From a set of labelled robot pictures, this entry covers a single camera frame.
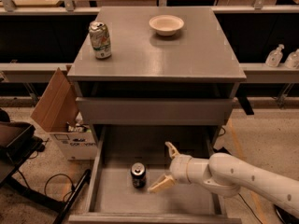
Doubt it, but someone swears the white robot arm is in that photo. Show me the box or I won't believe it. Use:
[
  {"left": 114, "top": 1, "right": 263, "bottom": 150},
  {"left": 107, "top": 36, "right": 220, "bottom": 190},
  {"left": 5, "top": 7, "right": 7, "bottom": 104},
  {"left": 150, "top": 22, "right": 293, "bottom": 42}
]
[{"left": 148, "top": 142, "right": 299, "bottom": 217}]

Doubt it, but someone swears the white cardboard box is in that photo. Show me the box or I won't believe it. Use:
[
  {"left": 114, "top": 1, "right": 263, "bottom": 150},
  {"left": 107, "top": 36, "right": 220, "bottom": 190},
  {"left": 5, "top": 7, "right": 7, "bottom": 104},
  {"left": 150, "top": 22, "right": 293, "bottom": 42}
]
[{"left": 31, "top": 68, "right": 97, "bottom": 161}]

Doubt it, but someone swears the grey drawer cabinet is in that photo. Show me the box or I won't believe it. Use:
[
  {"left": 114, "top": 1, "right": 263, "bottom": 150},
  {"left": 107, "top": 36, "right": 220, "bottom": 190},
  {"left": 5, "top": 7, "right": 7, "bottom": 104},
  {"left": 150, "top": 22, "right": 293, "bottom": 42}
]
[{"left": 66, "top": 6, "right": 248, "bottom": 224}]

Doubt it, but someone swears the black looped floor cable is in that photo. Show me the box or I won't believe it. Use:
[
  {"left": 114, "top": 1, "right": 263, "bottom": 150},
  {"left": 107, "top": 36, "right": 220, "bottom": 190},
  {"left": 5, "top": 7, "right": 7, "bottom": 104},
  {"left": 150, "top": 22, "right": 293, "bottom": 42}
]
[{"left": 43, "top": 173, "right": 76, "bottom": 203}]

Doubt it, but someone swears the open grey middle drawer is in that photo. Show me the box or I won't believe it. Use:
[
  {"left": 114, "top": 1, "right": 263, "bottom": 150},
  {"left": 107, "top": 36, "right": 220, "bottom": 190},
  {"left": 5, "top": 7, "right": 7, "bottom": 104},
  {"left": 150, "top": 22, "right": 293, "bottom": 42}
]
[{"left": 69, "top": 125, "right": 242, "bottom": 224}]

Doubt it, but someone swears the dark pepsi can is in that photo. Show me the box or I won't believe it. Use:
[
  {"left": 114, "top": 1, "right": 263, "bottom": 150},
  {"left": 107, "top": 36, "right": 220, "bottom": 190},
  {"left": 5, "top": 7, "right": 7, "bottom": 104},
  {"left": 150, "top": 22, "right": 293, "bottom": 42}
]
[{"left": 131, "top": 162, "right": 146, "bottom": 189}]

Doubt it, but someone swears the closed grey top drawer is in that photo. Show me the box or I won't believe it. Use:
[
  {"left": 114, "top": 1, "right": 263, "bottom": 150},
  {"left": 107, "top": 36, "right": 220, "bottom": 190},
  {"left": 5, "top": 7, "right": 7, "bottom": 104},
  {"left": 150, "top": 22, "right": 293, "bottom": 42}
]
[{"left": 77, "top": 97, "right": 233, "bottom": 126}]

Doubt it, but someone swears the white green soda can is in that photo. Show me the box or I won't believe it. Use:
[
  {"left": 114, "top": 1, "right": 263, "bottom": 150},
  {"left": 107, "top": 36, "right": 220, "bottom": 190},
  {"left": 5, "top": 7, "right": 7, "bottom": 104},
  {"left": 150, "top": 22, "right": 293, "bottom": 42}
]
[{"left": 89, "top": 21, "right": 111, "bottom": 59}]

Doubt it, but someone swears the black shoe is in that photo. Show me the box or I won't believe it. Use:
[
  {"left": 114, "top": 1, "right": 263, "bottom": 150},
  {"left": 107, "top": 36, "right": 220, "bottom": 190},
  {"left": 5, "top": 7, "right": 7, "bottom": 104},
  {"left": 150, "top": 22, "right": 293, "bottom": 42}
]
[{"left": 275, "top": 205, "right": 299, "bottom": 224}]

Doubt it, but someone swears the black chair base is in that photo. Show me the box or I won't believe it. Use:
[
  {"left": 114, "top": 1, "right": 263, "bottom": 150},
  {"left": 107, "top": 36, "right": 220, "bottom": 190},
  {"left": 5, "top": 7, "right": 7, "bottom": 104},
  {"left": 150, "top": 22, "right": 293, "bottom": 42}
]
[{"left": 0, "top": 107, "right": 93, "bottom": 224}]

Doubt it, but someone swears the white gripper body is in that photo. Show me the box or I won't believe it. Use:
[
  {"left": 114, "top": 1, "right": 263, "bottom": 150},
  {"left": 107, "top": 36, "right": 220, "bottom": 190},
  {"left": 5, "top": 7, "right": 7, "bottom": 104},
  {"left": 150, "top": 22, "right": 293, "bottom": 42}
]
[{"left": 169, "top": 155, "right": 209, "bottom": 184}]

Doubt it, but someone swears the white paper bowl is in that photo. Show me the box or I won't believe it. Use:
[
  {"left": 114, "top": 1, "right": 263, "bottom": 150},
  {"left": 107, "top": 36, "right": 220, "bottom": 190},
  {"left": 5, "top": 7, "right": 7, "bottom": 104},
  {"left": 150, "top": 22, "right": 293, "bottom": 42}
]
[{"left": 149, "top": 15, "right": 184, "bottom": 36}]

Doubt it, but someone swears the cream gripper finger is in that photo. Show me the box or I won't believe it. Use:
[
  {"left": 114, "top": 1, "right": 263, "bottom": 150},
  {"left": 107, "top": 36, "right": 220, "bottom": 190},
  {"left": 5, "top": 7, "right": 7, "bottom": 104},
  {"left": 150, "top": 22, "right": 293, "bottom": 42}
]
[
  {"left": 148, "top": 175, "right": 176, "bottom": 193},
  {"left": 165, "top": 141, "right": 179, "bottom": 159}
]

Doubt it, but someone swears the clear sanitizer bottle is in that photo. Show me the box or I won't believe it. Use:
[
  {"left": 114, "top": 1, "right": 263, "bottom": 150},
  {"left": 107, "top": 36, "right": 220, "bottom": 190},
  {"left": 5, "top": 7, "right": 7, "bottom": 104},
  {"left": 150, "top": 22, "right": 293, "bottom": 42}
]
[
  {"left": 265, "top": 44, "right": 284, "bottom": 67},
  {"left": 284, "top": 49, "right": 299, "bottom": 69}
]

